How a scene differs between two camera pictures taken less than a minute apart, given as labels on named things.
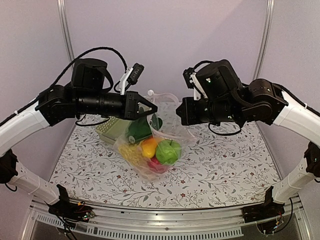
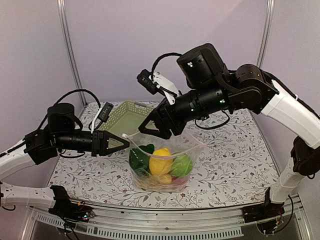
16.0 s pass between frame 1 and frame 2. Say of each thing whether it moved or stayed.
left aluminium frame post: stayed
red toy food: moved
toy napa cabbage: moved
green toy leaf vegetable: moved
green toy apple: moved
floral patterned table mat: stayed
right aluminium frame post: stayed
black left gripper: moved
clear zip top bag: moved
